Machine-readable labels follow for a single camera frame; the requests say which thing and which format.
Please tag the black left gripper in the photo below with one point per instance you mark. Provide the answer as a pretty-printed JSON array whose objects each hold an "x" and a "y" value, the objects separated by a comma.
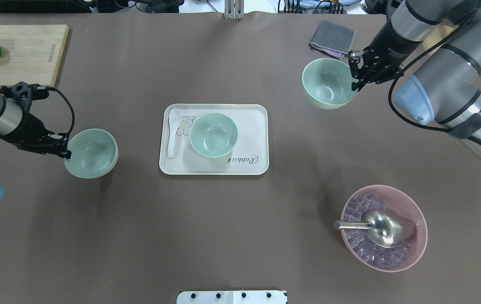
[{"x": 30, "y": 129}]

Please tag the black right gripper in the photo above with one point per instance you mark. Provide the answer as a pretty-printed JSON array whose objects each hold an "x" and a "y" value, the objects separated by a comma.
[{"x": 386, "y": 47}]

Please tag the green bowl robot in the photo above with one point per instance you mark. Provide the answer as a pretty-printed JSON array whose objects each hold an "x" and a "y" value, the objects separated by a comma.
[
  {"x": 94, "y": 153},
  {"x": 327, "y": 83}
]

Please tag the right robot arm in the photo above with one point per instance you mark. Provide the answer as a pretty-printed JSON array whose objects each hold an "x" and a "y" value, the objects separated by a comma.
[{"x": 441, "y": 95}]

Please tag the grey folded cloth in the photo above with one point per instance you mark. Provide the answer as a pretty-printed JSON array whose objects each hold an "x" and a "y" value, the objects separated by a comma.
[{"x": 333, "y": 39}]

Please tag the wooden mug tree stand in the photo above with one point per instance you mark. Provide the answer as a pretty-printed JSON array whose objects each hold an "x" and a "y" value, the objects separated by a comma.
[{"x": 437, "y": 35}]

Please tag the wooden cutting board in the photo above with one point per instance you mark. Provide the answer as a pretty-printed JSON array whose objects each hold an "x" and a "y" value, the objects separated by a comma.
[{"x": 31, "y": 53}]

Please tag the white ceramic spoon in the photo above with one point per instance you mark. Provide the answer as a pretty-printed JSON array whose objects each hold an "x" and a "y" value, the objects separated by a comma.
[{"x": 174, "y": 120}]

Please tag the pink bowl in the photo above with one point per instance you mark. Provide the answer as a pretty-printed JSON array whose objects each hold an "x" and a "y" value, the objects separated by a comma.
[{"x": 402, "y": 205}]

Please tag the cream rabbit tray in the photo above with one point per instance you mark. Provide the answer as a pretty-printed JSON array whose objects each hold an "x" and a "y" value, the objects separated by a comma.
[{"x": 250, "y": 156}]

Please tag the metal ice scoop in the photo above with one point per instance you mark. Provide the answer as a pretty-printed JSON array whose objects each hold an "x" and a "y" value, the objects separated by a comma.
[{"x": 383, "y": 228}]

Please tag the green bowl on tray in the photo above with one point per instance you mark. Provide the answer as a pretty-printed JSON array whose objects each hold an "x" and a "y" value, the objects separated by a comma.
[{"x": 214, "y": 135}]

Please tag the clear ice cubes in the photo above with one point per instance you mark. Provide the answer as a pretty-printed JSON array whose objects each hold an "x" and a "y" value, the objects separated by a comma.
[{"x": 364, "y": 248}]

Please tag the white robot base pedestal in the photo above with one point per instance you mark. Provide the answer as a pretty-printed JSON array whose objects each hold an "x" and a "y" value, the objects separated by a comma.
[{"x": 233, "y": 297}]

